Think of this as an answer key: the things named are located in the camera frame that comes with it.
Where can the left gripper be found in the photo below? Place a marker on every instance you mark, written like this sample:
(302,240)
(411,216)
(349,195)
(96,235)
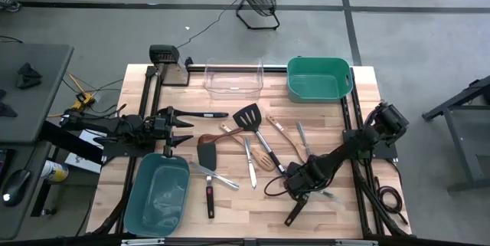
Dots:
(161,129)

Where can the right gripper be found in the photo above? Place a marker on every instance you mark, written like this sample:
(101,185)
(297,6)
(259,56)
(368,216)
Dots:
(302,182)

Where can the dark brown wooden spoon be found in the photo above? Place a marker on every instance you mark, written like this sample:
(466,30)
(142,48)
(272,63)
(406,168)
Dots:
(208,138)

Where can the black plastic ladle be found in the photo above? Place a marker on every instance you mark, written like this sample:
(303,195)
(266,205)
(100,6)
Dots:
(206,115)

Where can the silver cutlery piece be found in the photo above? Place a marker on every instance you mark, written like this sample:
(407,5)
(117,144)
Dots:
(331,196)

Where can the bamboo slotted spatula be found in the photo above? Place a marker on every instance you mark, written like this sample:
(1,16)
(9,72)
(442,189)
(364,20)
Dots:
(264,159)

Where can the silver fork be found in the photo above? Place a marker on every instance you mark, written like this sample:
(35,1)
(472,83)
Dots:
(302,136)

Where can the light wooden spatula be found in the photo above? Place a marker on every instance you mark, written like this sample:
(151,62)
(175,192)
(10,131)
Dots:
(285,133)

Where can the silver table knife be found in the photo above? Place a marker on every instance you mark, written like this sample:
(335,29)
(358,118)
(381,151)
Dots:
(226,182)
(250,169)

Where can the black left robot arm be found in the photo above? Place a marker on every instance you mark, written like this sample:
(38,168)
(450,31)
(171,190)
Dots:
(115,125)

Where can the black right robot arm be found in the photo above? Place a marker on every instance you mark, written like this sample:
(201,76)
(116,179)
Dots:
(352,144)

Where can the clear plastic bin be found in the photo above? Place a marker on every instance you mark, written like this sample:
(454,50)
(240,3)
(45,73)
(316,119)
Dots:
(233,85)

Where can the teal plastic bin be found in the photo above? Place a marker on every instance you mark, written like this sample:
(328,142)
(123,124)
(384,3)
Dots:
(157,200)

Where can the yellow power strip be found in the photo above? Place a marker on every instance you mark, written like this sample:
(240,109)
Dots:
(83,101)

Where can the white paper booklet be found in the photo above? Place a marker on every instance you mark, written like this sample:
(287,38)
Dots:
(82,159)

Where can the green plastic bin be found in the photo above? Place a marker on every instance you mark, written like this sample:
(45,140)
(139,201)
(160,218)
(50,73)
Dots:
(317,81)

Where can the white yellow spray can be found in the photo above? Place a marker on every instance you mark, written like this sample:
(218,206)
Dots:
(55,171)

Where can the grey side desk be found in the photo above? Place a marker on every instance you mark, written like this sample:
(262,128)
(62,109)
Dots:
(34,104)

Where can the black angular desk object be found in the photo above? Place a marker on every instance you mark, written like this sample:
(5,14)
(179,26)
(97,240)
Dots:
(7,111)
(28,75)

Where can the black metal stand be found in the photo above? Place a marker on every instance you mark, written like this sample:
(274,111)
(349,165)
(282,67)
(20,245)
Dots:
(465,161)

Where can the black computer mouse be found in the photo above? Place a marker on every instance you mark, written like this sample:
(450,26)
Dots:
(17,186)

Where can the person's grey sneaker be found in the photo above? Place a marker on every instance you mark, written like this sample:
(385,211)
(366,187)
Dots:
(9,4)

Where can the black aluminium frame rail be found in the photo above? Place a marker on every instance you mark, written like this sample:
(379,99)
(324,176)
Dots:
(275,68)
(361,192)
(142,102)
(245,243)

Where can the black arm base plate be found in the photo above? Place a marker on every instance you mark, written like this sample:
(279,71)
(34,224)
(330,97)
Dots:
(383,150)
(122,152)

